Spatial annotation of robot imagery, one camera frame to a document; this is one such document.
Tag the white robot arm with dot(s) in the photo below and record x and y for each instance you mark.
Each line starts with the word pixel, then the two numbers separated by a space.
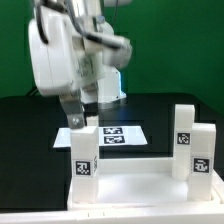
pixel 85 16

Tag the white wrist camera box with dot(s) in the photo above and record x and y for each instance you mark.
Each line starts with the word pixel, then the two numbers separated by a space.
pixel 116 50

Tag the white frame rail front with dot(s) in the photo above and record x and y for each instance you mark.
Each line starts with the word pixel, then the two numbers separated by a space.
pixel 153 215

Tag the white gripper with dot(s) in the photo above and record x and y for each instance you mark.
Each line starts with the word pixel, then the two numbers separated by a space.
pixel 63 66

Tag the white marker plate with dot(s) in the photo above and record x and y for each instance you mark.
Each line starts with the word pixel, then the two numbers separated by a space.
pixel 108 136

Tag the white desk top tray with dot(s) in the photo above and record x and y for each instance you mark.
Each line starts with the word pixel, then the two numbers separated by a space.
pixel 135 183

